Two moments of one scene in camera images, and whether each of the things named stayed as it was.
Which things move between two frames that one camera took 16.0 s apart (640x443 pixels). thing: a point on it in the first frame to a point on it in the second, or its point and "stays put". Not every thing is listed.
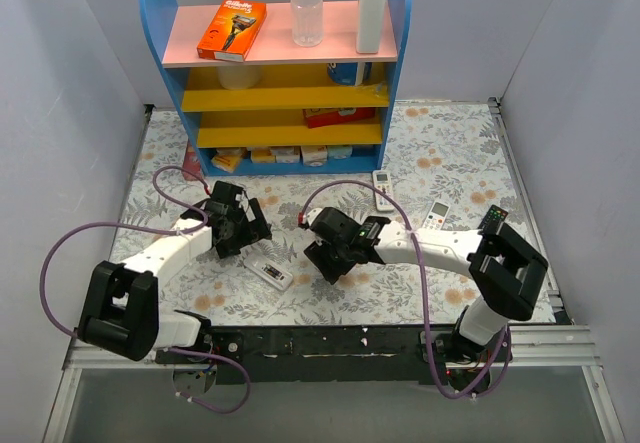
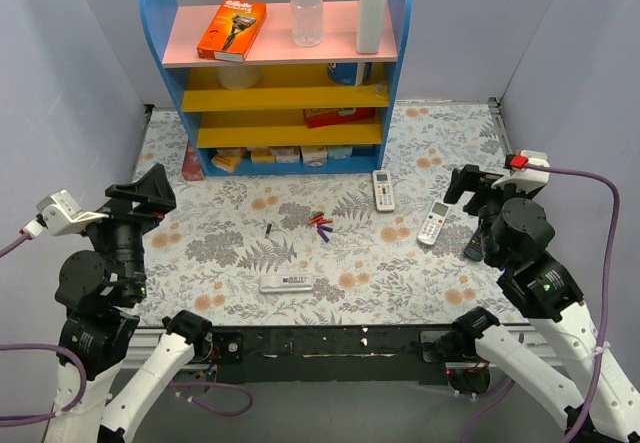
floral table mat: (450, 163) stays put
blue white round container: (345, 73) stays put
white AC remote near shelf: (382, 180) stays put
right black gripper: (326, 261) to (477, 198)
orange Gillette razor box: (232, 30) stays put
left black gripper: (248, 230) to (132, 208)
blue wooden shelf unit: (283, 109) stays put
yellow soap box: (226, 158) stays put
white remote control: (269, 272) to (282, 283)
